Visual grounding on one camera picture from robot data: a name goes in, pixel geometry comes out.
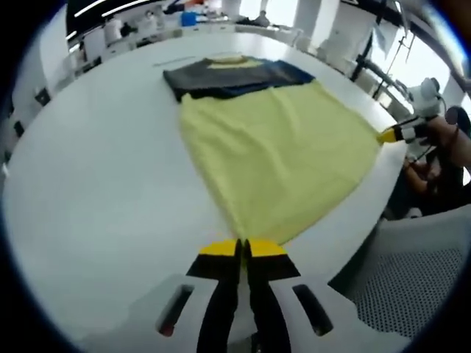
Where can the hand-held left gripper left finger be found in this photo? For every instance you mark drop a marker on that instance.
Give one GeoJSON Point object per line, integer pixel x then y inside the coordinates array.
{"type": "Point", "coordinates": [217, 309]}

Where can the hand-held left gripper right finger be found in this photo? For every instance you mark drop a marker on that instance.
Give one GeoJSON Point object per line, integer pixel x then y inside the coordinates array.
{"type": "Point", "coordinates": [272, 309]}

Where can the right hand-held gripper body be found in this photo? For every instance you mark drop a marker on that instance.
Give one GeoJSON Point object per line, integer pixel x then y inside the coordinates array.
{"type": "Point", "coordinates": [427, 97]}

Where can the yellow blue black garment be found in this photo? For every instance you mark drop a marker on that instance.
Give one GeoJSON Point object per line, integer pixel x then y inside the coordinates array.
{"type": "Point", "coordinates": [276, 147]}

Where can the person's right hand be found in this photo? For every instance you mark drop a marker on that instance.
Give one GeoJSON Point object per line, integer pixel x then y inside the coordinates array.
{"type": "Point", "coordinates": [443, 130]}

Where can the black metal stand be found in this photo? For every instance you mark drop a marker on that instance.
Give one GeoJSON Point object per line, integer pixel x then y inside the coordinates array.
{"type": "Point", "coordinates": [362, 60]}

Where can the grey mesh office chair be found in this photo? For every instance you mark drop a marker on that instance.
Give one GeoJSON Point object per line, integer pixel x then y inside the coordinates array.
{"type": "Point", "coordinates": [408, 279]}

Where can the blue box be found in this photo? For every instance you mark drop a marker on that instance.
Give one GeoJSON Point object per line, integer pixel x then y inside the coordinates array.
{"type": "Point", "coordinates": [189, 18]}

